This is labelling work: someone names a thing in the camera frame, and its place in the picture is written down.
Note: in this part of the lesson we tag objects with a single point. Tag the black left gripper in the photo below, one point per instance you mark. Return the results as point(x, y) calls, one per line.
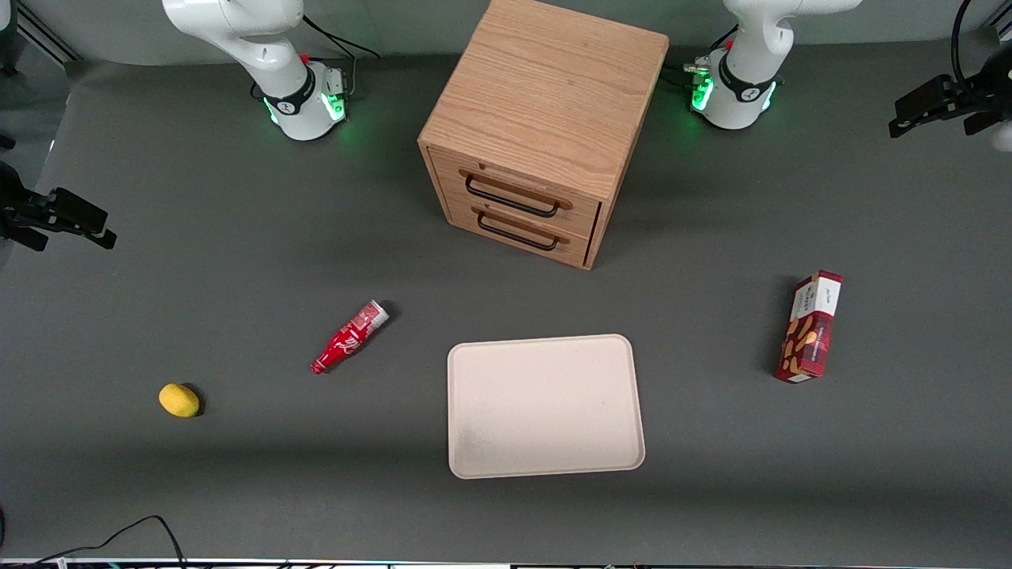
point(983, 93)

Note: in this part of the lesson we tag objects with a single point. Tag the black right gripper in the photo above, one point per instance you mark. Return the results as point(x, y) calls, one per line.
point(11, 209)

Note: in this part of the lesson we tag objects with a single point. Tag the red tartan shortbread cookie box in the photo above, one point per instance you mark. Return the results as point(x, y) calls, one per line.
point(810, 332)

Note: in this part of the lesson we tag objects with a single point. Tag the beige rectangular tray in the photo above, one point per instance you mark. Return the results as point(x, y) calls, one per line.
point(544, 407)

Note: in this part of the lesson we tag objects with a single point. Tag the yellow lemon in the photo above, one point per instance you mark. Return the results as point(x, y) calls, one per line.
point(179, 400)

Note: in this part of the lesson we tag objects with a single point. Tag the red cola bottle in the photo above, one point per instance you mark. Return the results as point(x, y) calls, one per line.
point(348, 338)

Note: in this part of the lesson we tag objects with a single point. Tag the wooden drawer cabinet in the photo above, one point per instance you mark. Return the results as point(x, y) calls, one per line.
point(545, 87)

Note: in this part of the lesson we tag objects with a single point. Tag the aluminium frame rail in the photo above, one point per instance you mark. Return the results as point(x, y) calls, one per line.
point(46, 33)

